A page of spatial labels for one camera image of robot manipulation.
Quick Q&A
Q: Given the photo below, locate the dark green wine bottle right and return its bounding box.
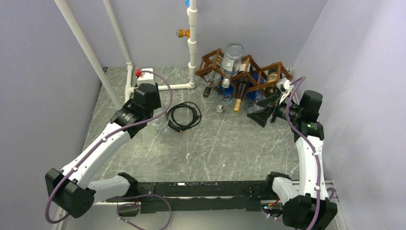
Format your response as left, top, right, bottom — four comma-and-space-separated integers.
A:
265, 69, 282, 97

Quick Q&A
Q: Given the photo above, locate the brown wooden wine rack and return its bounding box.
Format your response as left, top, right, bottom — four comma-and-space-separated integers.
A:
195, 48, 293, 96

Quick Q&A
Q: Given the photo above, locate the coiled black cable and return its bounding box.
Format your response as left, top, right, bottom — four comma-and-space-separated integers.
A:
166, 102, 203, 134

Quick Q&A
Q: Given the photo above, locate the aluminium rail frame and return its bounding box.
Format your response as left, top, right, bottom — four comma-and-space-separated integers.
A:
47, 175, 346, 230

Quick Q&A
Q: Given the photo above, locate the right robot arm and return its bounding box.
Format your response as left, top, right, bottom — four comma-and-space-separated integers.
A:
247, 90, 338, 230

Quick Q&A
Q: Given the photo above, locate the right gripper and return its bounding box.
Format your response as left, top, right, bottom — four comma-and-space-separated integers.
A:
247, 89, 303, 127

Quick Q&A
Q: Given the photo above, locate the orange valve fitting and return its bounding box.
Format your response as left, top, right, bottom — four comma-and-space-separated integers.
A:
176, 29, 191, 38

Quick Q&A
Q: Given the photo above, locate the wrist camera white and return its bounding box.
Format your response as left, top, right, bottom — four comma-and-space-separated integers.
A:
276, 77, 293, 104
135, 68, 156, 87

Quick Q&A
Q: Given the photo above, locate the clear glass bottle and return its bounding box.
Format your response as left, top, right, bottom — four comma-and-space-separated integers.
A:
151, 107, 169, 130
221, 42, 244, 89

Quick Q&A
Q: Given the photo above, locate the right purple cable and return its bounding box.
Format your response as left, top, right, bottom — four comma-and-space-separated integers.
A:
261, 76, 335, 230

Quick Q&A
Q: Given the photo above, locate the white PVC pipe frame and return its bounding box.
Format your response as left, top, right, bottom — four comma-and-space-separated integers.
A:
55, 0, 198, 108

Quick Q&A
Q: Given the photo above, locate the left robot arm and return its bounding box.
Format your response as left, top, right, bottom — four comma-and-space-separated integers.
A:
45, 83, 161, 218

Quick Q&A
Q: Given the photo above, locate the brown gold-capped wine bottle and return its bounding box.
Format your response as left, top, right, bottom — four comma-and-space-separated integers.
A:
234, 78, 249, 113

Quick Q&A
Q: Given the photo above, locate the dark bottle black cap left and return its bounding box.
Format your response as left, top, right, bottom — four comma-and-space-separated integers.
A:
203, 76, 215, 98

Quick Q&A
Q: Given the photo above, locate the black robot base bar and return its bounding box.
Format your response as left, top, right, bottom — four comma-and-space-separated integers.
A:
107, 181, 278, 214

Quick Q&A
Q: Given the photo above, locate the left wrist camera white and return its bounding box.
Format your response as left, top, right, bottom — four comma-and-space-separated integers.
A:
135, 68, 156, 87

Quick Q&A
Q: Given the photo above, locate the purple cable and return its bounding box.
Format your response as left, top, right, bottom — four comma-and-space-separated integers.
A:
44, 70, 173, 230
261, 76, 335, 230

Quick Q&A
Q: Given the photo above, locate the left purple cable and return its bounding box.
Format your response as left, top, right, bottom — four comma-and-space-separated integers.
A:
44, 70, 173, 230

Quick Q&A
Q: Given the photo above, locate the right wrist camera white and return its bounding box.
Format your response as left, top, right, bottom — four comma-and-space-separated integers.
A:
276, 77, 293, 104

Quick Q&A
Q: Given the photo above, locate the blue label clear bottle left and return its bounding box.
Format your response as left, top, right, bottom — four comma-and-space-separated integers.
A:
216, 86, 234, 113

